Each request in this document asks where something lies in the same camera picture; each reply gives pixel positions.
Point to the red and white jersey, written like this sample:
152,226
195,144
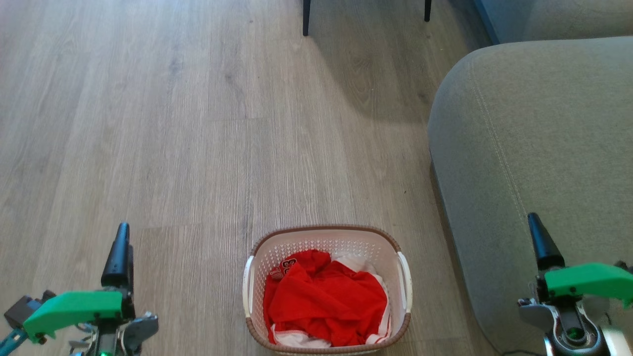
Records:
326,301

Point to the black furniture leg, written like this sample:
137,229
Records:
428,10
306,17

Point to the white perforated plastic laundry basket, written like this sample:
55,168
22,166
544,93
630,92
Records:
326,240

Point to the grey fabric sofa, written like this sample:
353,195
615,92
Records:
534,148

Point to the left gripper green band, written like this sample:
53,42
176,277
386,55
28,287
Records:
74,305

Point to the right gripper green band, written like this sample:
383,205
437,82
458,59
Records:
588,279

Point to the dark grey wrist camera box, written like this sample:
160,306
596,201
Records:
22,309

